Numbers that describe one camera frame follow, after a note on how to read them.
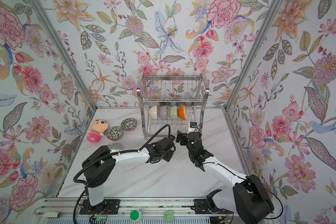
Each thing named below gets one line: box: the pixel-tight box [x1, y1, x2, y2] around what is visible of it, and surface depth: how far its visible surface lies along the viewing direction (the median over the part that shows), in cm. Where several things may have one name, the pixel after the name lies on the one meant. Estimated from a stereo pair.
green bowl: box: [168, 105, 178, 120], surface depth 105 cm
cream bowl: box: [148, 105, 158, 120], surface depth 104 cm
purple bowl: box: [158, 105, 168, 120], surface depth 105 cm
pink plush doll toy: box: [86, 119, 109, 143], surface depth 102 cm
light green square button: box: [163, 210, 175, 222], surface depth 72 cm
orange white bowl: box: [176, 105, 186, 120], surface depth 106 cm
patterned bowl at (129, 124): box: [120, 118, 138, 132], surface depth 109 cm
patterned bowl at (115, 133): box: [105, 126, 124, 141], surface depth 103 cm
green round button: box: [129, 209, 143, 222], surface depth 65 cm
